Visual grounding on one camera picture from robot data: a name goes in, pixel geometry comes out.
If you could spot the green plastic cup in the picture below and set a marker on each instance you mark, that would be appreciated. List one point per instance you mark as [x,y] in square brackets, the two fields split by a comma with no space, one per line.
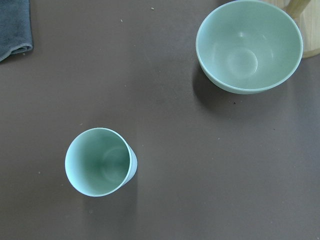
[99,161]

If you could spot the green plastic bowl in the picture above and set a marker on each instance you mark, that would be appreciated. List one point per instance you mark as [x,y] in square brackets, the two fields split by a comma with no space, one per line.
[248,46]

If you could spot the grey folded cloth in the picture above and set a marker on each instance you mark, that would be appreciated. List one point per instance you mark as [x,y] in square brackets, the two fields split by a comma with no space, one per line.
[15,28]

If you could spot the round wooden stand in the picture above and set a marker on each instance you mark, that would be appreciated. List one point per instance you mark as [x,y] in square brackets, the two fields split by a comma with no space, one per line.
[306,14]

